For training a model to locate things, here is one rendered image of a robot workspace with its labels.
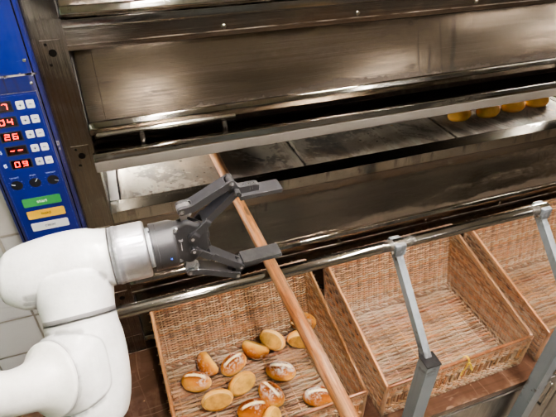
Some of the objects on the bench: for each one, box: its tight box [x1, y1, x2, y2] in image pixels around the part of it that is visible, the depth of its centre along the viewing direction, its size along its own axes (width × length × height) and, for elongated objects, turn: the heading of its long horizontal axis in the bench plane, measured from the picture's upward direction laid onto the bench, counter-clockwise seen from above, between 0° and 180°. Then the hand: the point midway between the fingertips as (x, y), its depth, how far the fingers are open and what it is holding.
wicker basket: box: [462, 198, 556, 362], centre depth 179 cm, size 49×56×28 cm
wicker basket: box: [148, 259, 368, 417], centre depth 147 cm, size 49×56×28 cm
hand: (273, 220), depth 79 cm, fingers open, 13 cm apart
